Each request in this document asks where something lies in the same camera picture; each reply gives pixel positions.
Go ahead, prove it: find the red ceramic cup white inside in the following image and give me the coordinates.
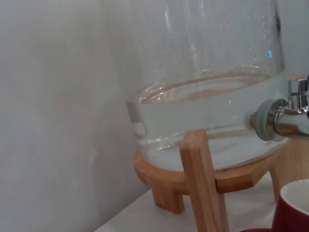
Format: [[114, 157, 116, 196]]
[[239, 178, 309, 232]]

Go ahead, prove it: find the chrome faucet with lever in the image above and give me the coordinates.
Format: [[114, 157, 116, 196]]
[[248, 74, 309, 142]]

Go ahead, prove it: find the clear glass water dispenser jar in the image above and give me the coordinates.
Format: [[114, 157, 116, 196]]
[[125, 0, 290, 171]]

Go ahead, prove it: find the light wooden dispenser stand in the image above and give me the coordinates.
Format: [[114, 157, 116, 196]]
[[134, 129, 309, 232]]

